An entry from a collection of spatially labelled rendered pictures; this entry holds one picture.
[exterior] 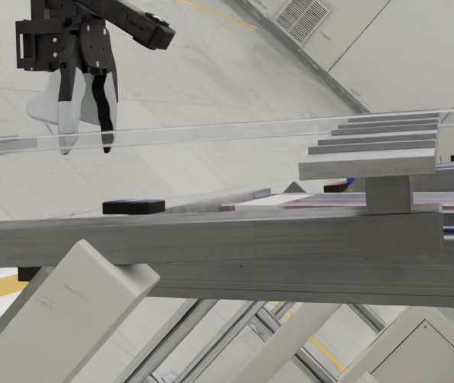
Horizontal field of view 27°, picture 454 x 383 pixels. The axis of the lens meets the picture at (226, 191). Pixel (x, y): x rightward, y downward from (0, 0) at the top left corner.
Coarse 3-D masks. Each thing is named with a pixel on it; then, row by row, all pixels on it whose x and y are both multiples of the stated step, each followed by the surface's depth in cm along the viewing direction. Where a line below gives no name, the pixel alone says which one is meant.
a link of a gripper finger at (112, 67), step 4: (112, 52) 109; (112, 56) 109; (112, 60) 109; (112, 64) 109; (104, 68) 108; (108, 68) 108; (112, 68) 109; (104, 72) 108; (112, 72) 109; (116, 72) 110; (116, 76) 110; (116, 80) 110; (116, 84) 110; (116, 88) 110; (116, 92) 110; (116, 96) 110; (116, 100) 110
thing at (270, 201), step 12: (228, 204) 135; (240, 204) 135; (252, 204) 134; (264, 204) 134; (276, 204) 133; (288, 204) 132; (300, 204) 132; (312, 204) 131; (324, 204) 131; (336, 204) 130; (348, 204) 130; (360, 204) 129; (444, 204) 126
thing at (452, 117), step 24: (288, 120) 66; (312, 120) 66; (336, 120) 65; (360, 120) 65; (384, 120) 65; (408, 120) 64; (432, 120) 64; (0, 144) 71; (24, 144) 71; (48, 144) 70; (72, 144) 70; (96, 144) 70; (120, 144) 69; (144, 144) 69
